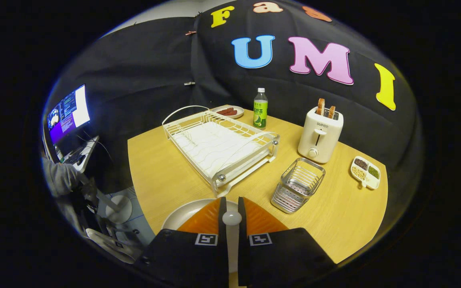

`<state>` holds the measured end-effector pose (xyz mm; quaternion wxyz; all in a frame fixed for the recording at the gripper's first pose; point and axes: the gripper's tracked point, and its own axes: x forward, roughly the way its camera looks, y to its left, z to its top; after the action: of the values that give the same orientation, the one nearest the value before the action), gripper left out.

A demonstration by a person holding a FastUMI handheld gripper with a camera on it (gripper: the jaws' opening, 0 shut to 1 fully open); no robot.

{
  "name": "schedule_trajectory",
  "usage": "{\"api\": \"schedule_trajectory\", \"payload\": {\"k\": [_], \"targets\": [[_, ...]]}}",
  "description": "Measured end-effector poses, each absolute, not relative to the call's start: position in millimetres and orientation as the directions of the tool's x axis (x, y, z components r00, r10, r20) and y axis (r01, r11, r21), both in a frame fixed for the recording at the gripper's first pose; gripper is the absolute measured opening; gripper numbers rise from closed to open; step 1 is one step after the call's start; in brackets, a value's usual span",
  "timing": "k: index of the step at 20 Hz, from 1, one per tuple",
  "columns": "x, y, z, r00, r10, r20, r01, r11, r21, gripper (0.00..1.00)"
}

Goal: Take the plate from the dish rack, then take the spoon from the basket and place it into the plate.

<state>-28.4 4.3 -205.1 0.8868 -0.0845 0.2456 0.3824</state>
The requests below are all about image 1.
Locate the orange cloth clip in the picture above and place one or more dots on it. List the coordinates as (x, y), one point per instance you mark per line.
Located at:
(191, 32)

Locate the grey side desk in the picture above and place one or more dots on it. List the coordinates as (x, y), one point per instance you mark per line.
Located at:
(88, 150)

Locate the grey round plate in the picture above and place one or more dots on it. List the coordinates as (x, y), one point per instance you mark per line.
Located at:
(182, 216)

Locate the green beans pile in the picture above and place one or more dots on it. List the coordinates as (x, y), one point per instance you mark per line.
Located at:
(373, 172)

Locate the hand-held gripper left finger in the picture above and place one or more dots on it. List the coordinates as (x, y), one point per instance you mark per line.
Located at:
(223, 256)

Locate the yellow beans pile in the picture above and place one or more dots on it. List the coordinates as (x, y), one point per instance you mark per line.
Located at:
(358, 173)

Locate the small grey plate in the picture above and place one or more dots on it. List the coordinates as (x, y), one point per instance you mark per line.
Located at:
(241, 112)

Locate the white toaster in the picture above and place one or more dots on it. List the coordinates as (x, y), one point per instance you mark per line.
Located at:
(320, 140)

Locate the green label drink bottle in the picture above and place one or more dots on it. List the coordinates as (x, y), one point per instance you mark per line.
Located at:
(260, 114)

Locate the black backdrop cloth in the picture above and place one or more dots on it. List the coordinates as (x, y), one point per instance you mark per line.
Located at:
(142, 80)

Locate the dark beans pile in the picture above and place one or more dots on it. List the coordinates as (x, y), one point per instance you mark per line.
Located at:
(360, 164)

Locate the white compartment dish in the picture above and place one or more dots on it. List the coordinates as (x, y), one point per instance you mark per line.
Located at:
(372, 184)

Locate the white round stand base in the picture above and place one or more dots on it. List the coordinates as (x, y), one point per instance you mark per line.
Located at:
(119, 210)

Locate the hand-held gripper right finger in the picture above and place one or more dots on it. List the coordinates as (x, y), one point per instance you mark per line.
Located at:
(243, 260)

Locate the toasted bread slice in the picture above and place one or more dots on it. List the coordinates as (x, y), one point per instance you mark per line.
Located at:
(331, 112)
(321, 107)

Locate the computer monitor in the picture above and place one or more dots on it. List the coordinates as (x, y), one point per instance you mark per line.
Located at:
(68, 114)

